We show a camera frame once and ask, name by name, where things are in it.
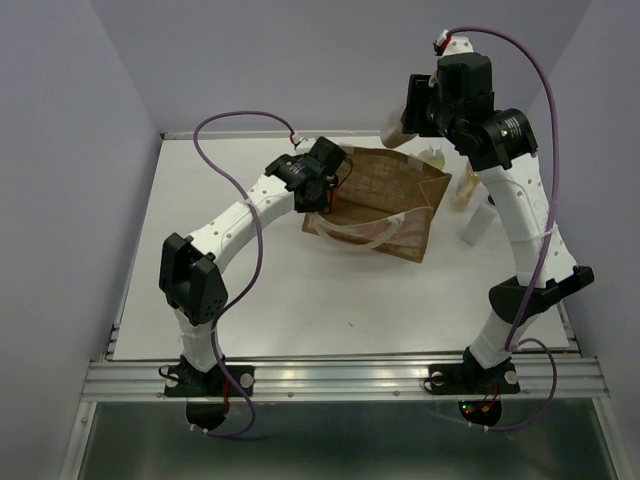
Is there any clear pump bottle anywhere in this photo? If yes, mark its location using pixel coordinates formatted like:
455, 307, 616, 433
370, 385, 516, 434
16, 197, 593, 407
380, 106, 416, 149

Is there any green pump bottle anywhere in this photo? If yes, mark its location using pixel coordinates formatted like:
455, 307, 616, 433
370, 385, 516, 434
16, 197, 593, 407
418, 146, 446, 170

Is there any brown burlap canvas bag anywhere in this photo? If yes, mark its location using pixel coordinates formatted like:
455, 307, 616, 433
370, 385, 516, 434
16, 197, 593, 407
302, 144, 452, 263

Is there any amber liquid clear bottle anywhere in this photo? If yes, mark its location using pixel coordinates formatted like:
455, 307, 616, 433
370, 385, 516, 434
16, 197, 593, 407
452, 163, 480, 212

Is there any white bottle black cap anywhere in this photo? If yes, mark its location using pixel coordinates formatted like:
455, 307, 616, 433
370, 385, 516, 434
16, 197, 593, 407
460, 196, 497, 246

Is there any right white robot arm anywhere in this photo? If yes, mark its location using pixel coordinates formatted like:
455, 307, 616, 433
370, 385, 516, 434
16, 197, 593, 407
402, 52, 594, 390

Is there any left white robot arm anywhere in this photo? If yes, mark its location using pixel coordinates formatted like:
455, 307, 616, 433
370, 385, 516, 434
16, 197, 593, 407
159, 137, 347, 394

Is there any orange bottle dark cap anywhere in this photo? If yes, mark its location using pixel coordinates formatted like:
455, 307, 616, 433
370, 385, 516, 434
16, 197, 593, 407
321, 185, 338, 214

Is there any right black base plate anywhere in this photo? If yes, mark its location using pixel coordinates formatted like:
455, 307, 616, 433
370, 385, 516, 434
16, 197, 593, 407
423, 361, 521, 396

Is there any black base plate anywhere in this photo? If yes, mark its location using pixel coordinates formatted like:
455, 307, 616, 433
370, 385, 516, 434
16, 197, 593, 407
423, 361, 521, 396
158, 363, 241, 398

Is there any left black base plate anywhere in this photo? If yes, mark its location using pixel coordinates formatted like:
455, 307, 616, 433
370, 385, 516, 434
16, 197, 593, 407
158, 363, 241, 398

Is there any aluminium frame rail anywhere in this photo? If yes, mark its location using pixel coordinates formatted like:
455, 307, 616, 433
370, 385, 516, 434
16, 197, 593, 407
59, 130, 621, 480

